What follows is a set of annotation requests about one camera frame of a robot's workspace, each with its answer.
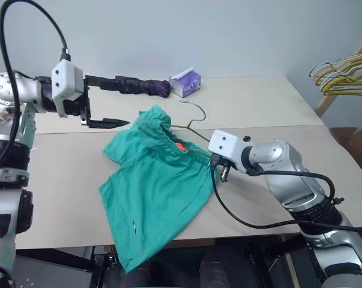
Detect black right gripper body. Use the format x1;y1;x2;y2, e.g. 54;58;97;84
210;152;230;172

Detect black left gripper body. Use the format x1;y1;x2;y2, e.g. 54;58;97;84
56;76;92;127

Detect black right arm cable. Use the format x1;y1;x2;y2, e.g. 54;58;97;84
210;153;362;238

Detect olive hanger with silver hook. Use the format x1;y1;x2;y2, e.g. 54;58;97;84
161;100;214;158

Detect white clothes hanger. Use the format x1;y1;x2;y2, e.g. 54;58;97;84
309;55;362;79

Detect dark rounded shape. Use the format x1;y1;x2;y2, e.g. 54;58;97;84
198;253;231;288

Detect purple tissue box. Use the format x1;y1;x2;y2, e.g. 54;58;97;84
169;66;202;98

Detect hangers on wooden rack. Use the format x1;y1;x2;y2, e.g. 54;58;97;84
314;28;362;118

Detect dark folded umbrella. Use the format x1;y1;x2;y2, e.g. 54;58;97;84
114;74;172;99

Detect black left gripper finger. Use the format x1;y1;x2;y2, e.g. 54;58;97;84
88;118;131;130
85;75;121;91

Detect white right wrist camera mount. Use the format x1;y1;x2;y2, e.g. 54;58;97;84
208;129;249;175

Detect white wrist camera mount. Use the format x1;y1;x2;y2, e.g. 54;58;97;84
50;59;85;118
208;129;249;175

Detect green scrub shorts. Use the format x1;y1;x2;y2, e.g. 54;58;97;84
98;104;214;274

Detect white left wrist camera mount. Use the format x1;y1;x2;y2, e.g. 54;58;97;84
50;59;85;118

